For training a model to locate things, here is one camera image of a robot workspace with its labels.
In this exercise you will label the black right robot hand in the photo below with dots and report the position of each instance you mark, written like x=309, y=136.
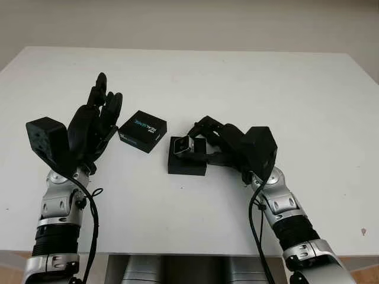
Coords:
x=231, y=145

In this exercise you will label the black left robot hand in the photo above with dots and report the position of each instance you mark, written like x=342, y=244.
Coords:
x=83, y=130

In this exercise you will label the small silver camera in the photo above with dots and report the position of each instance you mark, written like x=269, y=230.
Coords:
x=182, y=145

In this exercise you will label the black printed box lid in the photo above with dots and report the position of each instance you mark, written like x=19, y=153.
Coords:
x=143, y=131

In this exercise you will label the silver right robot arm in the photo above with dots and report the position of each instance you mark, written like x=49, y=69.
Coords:
x=284, y=204

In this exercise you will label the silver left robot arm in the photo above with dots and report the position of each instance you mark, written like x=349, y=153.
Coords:
x=56, y=204

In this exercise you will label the black box base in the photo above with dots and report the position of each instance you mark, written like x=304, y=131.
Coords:
x=186, y=167

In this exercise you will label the grey robot torso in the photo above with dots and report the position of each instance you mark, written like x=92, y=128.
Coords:
x=192, y=270

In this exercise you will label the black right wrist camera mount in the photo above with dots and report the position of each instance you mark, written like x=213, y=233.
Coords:
x=260, y=148

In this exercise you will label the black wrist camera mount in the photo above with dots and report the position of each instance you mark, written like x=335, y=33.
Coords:
x=260, y=148
x=43, y=134

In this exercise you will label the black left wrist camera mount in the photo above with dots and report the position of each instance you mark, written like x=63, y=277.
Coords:
x=43, y=134

